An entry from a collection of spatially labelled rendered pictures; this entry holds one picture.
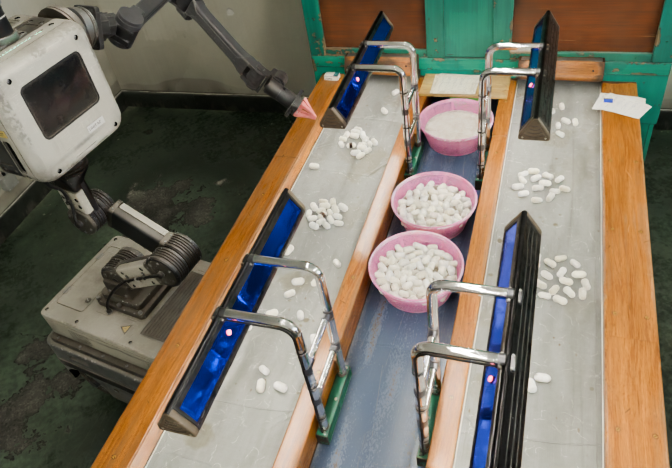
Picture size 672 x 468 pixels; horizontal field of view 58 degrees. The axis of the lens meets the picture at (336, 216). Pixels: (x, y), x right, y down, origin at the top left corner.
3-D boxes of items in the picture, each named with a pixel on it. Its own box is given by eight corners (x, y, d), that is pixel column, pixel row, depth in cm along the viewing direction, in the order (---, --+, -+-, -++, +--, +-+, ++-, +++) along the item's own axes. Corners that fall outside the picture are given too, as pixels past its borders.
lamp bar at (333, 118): (319, 128, 179) (315, 107, 174) (372, 29, 221) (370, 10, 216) (345, 130, 176) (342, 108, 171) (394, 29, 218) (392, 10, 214)
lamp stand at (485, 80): (474, 189, 204) (476, 71, 174) (482, 153, 218) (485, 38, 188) (533, 195, 198) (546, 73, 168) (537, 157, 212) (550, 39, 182)
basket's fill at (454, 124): (420, 154, 221) (419, 141, 217) (431, 119, 236) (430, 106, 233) (482, 158, 214) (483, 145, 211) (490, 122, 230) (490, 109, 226)
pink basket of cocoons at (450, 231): (399, 255, 187) (397, 233, 180) (388, 199, 206) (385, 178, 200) (486, 243, 186) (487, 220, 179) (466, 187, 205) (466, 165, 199)
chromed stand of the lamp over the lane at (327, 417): (257, 429, 150) (206, 317, 121) (285, 361, 164) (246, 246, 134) (329, 445, 145) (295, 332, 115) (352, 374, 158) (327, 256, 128)
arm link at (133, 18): (157, -11, 218) (168, -35, 213) (190, 12, 222) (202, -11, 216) (102, 38, 184) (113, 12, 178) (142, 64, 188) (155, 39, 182)
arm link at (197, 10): (171, 7, 217) (184, -18, 211) (182, 6, 222) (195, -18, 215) (248, 93, 212) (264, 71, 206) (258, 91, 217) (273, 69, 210)
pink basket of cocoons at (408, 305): (361, 314, 172) (357, 293, 166) (383, 247, 190) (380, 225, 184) (456, 329, 164) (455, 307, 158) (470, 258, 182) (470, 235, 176)
